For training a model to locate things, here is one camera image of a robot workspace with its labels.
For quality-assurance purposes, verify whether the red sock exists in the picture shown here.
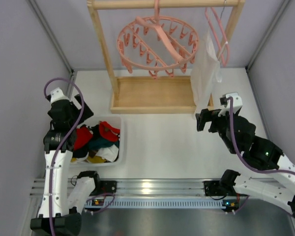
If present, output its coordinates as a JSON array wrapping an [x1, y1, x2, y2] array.
[[74, 126, 93, 151], [98, 121, 120, 142]]

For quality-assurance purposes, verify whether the pink round clip hanger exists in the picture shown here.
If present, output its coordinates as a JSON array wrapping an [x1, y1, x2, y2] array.
[[117, 0, 200, 79]]

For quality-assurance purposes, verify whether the dark green sock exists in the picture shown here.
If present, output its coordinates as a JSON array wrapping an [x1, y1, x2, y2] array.
[[88, 138, 119, 150]]

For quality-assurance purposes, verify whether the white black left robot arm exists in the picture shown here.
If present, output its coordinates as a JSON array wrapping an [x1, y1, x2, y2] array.
[[30, 92, 100, 236]]

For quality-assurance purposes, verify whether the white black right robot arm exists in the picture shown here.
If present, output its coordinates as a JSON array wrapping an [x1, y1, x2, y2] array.
[[195, 109, 295, 219]]

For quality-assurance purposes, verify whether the pink clothes hanger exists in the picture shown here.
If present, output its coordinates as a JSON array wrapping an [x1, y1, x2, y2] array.
[[204, 6, 230, 67]]

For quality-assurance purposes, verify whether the white plastic basket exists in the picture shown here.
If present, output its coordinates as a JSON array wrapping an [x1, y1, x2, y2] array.
[[70, 115, 126, 168]]

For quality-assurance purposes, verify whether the white hanging cloth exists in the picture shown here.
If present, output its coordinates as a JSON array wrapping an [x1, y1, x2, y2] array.
[[190, 32, 222, 114]]

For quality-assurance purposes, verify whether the yellow sock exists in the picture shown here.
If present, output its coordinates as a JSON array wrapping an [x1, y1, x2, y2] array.
[[71, 156, 106, 164]]

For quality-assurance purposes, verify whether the wooden clothes rack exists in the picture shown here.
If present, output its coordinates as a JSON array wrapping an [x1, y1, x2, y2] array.
[[87, 0, 245, 114]]

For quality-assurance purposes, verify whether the white folded sock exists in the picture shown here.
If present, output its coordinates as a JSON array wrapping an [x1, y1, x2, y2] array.
[[89, 145, 119, 163]]

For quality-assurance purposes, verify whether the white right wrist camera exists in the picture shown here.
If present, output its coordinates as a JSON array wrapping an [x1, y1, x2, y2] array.
[[218, 92, 243, 117]]

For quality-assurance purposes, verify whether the aluminium rail base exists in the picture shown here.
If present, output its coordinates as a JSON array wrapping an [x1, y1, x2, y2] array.
[[29, 178, 295, 214]]

